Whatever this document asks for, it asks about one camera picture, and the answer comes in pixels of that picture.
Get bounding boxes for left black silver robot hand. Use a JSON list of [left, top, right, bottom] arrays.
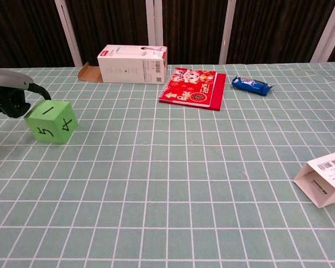
[[0, 65, 52, 119]]

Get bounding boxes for green cube with black numbers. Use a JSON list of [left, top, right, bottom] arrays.
[[23, 99, 79, 145]]

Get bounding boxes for green grid tablecloth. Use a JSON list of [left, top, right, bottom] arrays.
[[0, 61, 335, 268]]

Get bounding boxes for white box with red label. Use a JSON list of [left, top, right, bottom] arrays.
[[77, 44, 168, 85]]

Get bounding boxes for red spiral calendar notebook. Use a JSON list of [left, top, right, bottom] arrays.
[[158, 67, 227, 112]]

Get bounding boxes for blue snack packet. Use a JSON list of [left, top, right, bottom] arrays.
[[230, 76, 276, 97]]

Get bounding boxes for small white barcode box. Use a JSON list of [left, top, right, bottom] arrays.
[[293, 149, 335, 209]]

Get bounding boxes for white screen frame post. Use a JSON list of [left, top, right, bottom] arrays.
[[218, 0, 237, 65], [310, 0, 335, 63], [145, 0, 163, 48], [55, 0, 83, 67]]

